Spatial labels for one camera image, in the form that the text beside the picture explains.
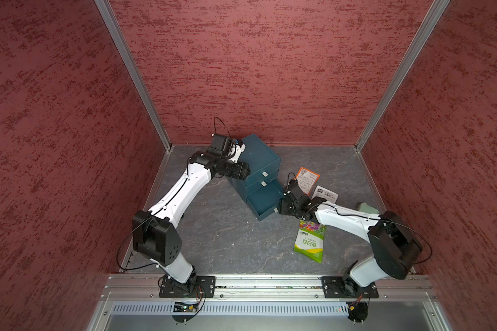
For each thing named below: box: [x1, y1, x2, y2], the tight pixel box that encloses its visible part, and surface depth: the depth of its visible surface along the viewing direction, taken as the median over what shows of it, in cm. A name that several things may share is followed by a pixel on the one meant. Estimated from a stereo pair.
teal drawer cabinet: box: [228, 133, 286, 222], surface depth 91 cm
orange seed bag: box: [294, 166, 321, 197], surface depth 108 cm
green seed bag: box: [294, 219, 327, 264], surface depth 87 cm
